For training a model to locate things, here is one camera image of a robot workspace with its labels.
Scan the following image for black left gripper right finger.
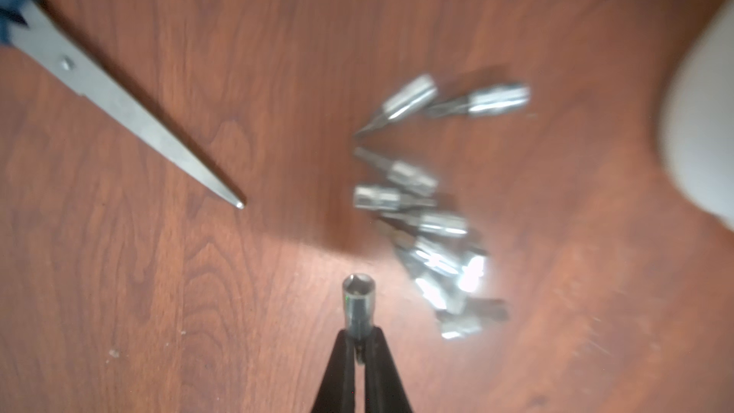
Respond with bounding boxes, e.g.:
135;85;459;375
363;327;413;413

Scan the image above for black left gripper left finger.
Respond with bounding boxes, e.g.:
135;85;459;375
311;330;356;413

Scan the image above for silver socket bit nine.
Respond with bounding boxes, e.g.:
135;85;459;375
342;273;376;365

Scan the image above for silver socket bit ten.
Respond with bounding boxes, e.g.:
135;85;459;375
436;298;510;340

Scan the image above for silver socket bit seven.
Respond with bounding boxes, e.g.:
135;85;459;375
396;248;460;314

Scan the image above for silver socket bit eight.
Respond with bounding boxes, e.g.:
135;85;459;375
457;248;489;294

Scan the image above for silver socket bit five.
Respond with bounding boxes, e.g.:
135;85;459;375
380;208;469;238

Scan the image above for silver socket bit four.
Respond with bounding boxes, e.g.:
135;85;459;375
353;184;438;211

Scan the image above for silver socket bit three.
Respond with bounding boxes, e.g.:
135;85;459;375
353;147;439;197

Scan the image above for silver socket bit one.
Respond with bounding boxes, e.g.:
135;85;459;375
355;74;438;137

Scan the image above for silver socket bit two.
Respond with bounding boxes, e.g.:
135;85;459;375
425;83;531;119

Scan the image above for white plastic storage box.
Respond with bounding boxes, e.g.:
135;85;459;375
658;0;733;229

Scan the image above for blue handled scissors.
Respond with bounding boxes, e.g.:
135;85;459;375
1;0;245;210

